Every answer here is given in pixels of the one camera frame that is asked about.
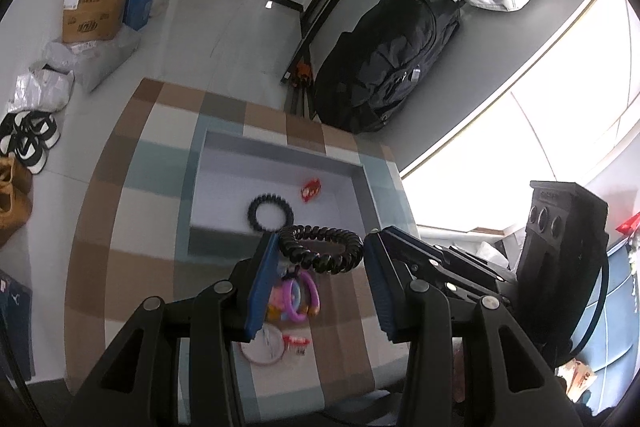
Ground checkered tablecloth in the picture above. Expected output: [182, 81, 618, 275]
[64, 79, 416, 421]

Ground black backpack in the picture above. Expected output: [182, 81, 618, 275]
[314, 0, 464, 134]

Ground black white sneakers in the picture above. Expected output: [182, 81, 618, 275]
[1, 110, 61, 174]

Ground grey jewelry tray box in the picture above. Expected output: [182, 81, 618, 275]
[186, 130, 380, 267]

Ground brown cardboard box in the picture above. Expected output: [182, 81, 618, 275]
[62, 0, 126, 43]

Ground white round badge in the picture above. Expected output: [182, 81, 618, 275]
[240, 323, 286, 366]

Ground white plastic bag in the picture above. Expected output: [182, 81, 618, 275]
[6, 68, 74, 113]

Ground red white small charm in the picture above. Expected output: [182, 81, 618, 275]
[283, 335, 311, 355]

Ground black spiral hair tie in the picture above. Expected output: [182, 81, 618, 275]
[275, 224, 365, 275]
[246, 193, 295, 230]

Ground red hair clip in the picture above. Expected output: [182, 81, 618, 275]
[300, 178, 321, 202]

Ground grey plastic mailer bag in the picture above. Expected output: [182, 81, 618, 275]
[43, 25, 141, 93]

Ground tan boots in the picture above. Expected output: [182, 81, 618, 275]
[0, 156, 32, 246]

